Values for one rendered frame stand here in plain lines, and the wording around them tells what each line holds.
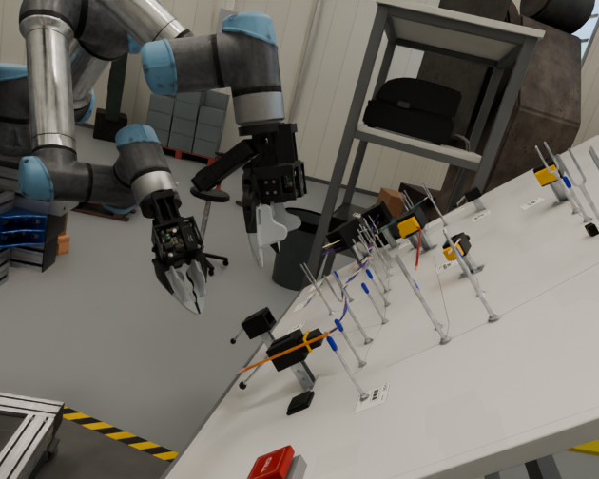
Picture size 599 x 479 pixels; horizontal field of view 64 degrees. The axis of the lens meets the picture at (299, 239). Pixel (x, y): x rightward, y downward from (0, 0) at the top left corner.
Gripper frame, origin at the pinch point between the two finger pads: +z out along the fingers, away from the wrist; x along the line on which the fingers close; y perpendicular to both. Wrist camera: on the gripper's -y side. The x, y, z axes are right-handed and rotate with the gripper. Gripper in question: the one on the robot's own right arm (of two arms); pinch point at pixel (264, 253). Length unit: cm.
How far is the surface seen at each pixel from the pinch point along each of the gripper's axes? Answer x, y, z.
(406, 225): 46, 20, 6
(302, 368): -1.1, 4.3, 19.5
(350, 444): -21.8, 15.4, 18.2
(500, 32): 92, 49, -42
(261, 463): -25.0, 5.4, 19.1
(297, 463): -24.4, 9.5, 19.2
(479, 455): -31.1, 28.9, 11.9
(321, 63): 854, -152, -154
